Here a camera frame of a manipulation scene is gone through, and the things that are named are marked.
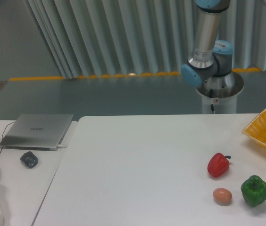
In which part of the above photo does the silver laptop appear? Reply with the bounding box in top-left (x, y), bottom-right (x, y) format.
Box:
top-left (0, 114), bottom-right (73, 151)

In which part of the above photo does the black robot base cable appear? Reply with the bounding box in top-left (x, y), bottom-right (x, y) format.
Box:
top-left (209, 89), bottom-right (216, 115)

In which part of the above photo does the green bell pepper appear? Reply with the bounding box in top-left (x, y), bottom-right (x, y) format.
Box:
top-left (241, 175), bottom-right (266, 207)

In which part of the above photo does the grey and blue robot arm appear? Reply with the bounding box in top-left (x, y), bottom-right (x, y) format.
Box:
top-left (181, 0), bottom-right (266, 86)

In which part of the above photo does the small black case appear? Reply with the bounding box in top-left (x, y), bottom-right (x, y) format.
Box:
top-left (20, 151), bottom-right (38, 169)

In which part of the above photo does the red bell pepper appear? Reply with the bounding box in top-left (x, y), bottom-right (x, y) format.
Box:
top-left (207, 153), bottom-right (231, 178)

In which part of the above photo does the brown egg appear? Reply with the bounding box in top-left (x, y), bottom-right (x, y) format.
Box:
top-left (213, 188), bottom-right (232, 205)

